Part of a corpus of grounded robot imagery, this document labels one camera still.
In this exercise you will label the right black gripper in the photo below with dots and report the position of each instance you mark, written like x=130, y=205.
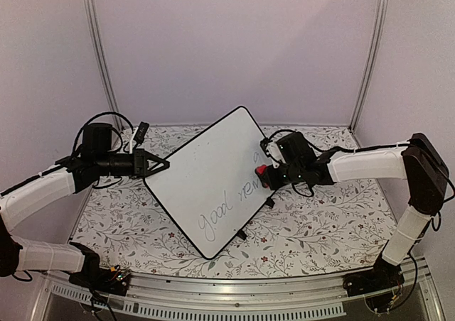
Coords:
x=271, y=181

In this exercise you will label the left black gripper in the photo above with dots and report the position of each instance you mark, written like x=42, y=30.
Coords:
x=141, y=162

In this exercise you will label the red whiteboard eraser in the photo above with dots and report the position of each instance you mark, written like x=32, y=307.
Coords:
x=261, y=170

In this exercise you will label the white whiteboard with black frame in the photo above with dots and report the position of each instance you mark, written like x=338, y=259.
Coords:
x=210, y=190

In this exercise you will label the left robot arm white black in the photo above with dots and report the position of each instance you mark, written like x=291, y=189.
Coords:
x=92, y=158

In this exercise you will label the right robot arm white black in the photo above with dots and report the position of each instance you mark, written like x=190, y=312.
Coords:
x=296, y=160

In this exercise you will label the floral patterned table mat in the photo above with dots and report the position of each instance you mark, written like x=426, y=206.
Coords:
x=297, y=232

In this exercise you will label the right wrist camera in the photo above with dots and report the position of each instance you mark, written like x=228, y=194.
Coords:
x=271, y=150

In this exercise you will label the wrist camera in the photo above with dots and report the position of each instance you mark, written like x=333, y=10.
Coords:
x=271, y=150
x=138, y=136

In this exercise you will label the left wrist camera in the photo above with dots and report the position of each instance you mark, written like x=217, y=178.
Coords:
x=138, y=136

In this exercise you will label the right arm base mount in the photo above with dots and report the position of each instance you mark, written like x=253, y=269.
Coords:
x=379, y=277

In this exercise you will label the front aluminium rail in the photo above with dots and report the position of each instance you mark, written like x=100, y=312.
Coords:
x=319, y=297

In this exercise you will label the left aluminium frame post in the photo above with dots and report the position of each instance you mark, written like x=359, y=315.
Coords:
x=100, y=57

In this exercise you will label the aluminium frame post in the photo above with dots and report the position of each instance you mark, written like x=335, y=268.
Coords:
x=100, y=57
x=378, y=26

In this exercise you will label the right aluminium frame post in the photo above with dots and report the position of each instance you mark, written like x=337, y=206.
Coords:
x=378, y=26

